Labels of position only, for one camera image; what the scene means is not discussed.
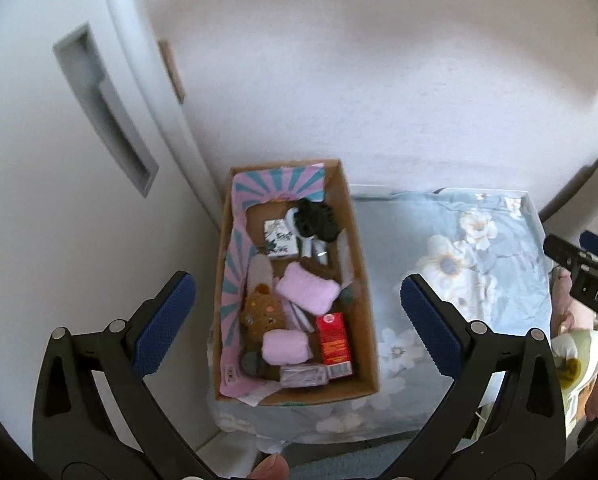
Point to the dark brown fluffy item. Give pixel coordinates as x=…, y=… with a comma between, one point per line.
x=324, y=269

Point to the black scrunchie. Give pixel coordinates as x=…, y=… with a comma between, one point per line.
x=319, y=220

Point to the pink plush toy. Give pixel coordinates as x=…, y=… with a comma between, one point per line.
x=561, y=305

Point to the black jar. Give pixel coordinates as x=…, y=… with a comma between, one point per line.
x=253, y=364

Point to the pink fluffy wristband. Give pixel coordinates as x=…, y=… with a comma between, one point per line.
x=306, y=290
x=285, y=347

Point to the yellow green floral blanket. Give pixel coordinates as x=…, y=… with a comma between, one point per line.
x=569, y=355

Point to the white floral print box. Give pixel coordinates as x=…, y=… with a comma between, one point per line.
x=279, y=240

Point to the lilac long box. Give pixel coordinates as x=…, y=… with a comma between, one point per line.
x=299, y=317

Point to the white door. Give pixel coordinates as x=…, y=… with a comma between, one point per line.
x=39, y=210

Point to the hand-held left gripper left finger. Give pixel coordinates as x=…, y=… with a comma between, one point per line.
x=166, y=325

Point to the brown plush pouch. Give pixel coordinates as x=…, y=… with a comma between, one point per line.
x=261, y=315

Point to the grey cushion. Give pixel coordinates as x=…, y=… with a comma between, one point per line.
x=574, y=200

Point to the pink lined cardboard box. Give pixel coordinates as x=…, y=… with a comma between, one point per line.
x=359, y=310

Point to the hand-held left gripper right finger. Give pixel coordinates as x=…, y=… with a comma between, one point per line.
x=429, y=330

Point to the clear cotton swab pack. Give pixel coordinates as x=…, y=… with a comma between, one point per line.
x=304, y=376

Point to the grey mat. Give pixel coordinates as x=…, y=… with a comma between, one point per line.
x=339, y=467

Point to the person's left hand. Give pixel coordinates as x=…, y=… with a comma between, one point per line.
x=271, y=467

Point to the floral blue cloth tray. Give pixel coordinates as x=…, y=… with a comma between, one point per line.
x=454, y=310

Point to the red box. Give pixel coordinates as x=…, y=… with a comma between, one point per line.
x=334, y=345

